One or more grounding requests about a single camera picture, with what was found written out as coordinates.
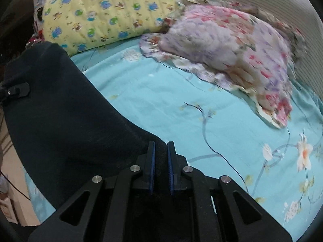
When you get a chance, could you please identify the beige striped headboard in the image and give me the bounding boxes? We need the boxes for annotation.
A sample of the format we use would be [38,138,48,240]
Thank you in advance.
[182,0,323,99]

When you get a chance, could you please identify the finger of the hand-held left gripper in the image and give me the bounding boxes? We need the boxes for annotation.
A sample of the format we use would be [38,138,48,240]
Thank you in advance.
[0,82,31,102]

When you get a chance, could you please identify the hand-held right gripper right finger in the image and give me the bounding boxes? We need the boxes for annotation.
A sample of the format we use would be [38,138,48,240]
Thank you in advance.
[167,141,295,242]

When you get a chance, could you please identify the black cable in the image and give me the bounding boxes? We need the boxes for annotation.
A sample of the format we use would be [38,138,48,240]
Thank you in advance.
[0,170,32,202]

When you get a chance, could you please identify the floral purple pink pillow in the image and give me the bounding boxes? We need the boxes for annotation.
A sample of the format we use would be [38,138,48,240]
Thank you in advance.
[139,4,294,129]

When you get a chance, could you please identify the light blue floral bed sheet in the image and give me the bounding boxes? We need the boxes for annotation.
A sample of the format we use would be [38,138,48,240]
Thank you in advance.
[24,37,323,241]

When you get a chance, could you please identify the yellow cartoon print pillow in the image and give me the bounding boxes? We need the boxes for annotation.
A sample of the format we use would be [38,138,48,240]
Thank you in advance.
[42,0,188,57]

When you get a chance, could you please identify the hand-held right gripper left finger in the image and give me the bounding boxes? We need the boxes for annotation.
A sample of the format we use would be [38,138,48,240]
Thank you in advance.
[28,141,156,242]

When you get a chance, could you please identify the black pants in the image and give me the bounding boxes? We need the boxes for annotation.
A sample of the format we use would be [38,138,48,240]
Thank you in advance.
[2,42,170,242]

